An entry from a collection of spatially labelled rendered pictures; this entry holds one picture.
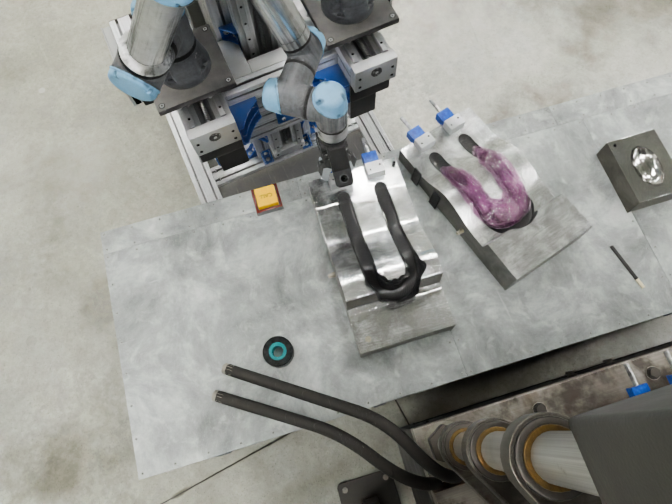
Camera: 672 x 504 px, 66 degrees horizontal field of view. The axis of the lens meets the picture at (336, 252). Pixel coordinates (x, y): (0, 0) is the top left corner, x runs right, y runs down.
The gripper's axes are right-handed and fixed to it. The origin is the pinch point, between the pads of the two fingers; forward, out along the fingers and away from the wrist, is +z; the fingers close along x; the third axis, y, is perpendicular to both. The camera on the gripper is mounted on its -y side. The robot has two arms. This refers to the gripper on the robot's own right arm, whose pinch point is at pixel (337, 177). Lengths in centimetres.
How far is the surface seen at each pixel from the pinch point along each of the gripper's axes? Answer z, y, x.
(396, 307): 4.8, -38.9, -4.4
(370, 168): -1.0, -0.6, -9.4
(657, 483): -99, -73, 1
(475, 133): 5.2, 4.2, -43.7
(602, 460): -93, -72, 1
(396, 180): 1.7, -5.0, -15.7
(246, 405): 6, -51, 40
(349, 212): 2.6, -10.0, -0.3
